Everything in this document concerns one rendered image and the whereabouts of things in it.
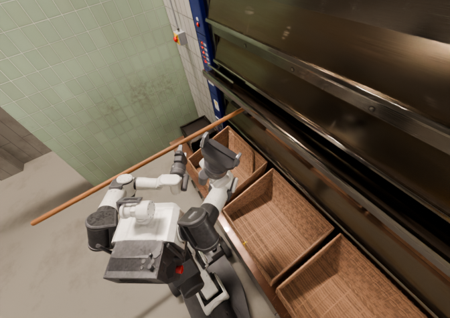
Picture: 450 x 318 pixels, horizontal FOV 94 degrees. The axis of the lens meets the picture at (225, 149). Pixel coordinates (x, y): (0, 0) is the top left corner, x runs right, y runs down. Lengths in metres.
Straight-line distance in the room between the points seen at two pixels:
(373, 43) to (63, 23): 2.09
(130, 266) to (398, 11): 1.10
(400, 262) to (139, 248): 1.13
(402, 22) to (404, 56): 0.09
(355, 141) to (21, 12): 2.26
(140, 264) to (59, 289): 2.05
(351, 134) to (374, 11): 0.42
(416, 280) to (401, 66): 0.93
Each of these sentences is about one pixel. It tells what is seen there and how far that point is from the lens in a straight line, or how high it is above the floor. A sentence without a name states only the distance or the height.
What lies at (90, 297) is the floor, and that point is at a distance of 2.68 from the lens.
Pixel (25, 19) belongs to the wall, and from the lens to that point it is 2.30.
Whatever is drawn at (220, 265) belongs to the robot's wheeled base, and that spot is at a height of 0.17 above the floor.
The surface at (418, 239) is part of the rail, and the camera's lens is 0.91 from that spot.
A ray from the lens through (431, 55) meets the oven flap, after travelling 0.78.
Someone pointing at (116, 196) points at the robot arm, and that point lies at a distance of 1.16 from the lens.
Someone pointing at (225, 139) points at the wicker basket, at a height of 0.71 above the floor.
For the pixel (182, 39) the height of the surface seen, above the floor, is 1.46.
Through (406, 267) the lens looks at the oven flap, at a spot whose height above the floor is 1.01.
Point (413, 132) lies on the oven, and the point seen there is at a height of 1.64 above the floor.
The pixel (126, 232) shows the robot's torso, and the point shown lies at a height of 1.40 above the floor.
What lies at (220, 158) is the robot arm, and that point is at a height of 1.68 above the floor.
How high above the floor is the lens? 2.17
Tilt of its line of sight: 49 degrees down
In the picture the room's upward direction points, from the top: 12 degrees counter-clockwise
